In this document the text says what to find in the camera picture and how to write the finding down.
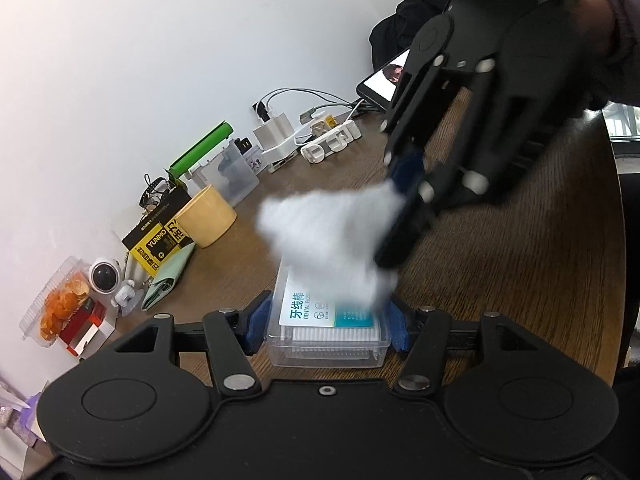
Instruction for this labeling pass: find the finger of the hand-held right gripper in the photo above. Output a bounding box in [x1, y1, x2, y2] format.
[381, 50, 472, 197]
[374, 59, 517, 269]

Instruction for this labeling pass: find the black bag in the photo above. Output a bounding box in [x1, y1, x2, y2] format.
[369, 0, 454, 74]

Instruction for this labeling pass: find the mint green wallet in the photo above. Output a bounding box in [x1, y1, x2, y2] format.
[141, 242, 197, 311]

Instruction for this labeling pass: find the white power strip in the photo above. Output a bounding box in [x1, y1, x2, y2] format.
[260, 132, 307, 174]

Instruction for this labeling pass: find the clear plastic storage box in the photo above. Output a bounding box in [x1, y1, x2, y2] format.
[184, 139, 261, 206]

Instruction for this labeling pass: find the red and white box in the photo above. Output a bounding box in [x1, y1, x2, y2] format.
[57, 297, 117, 358]

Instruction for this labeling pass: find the white charging cable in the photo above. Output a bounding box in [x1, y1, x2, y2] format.
[259, 87, 361, 122]

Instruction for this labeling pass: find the small white astronaut figurine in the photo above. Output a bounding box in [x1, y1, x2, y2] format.
[114, 280, 141, 317]

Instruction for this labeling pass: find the green oblong case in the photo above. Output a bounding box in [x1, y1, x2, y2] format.
[169, 121, 234, 181]

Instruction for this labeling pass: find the black and yellow box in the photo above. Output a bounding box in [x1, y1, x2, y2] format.
[122, 187, 197, 276]

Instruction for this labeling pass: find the black smartphone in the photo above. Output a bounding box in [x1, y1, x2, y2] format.
[356, 49, 414, 111]

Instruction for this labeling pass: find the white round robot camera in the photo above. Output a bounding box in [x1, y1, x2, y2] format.
[89, 258, 124, 306]

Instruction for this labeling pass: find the person's right forearm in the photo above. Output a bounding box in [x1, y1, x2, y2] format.
[580, 0, 640, 109]

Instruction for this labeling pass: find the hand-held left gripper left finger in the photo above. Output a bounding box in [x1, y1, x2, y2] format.
[113, 292, 275, 395]

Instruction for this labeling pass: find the white cable clip holder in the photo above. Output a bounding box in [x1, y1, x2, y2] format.
[300, 120, 362, 165]

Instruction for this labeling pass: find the clear plastic floss pick container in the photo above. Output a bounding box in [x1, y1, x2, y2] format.
[264, 255, 392, 370]

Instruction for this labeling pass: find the purple packet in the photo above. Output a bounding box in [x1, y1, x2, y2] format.
[0, 380, 49, 461]

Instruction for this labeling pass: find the grey cable with connector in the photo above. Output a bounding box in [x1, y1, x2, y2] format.
[298, 104, 352, 124]

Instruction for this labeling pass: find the white cotton wad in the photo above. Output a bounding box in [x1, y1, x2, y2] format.
[256, 182, 402, 314]

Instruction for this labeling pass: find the yellow cup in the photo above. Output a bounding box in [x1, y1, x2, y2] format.
[173, 185, 238, 249]

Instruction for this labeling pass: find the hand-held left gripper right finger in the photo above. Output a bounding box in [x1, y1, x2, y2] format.
[386, 296, 542, 395]

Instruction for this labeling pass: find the white charger block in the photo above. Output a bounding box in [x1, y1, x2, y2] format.
[252, 114, 294, 150]

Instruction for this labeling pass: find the clear clamshell of orange slices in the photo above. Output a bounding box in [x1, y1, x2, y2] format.
[20, 256, 94, 349]

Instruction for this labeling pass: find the black beaded bracelet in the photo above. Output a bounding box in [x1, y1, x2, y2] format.
[139, 174, 177, 209]

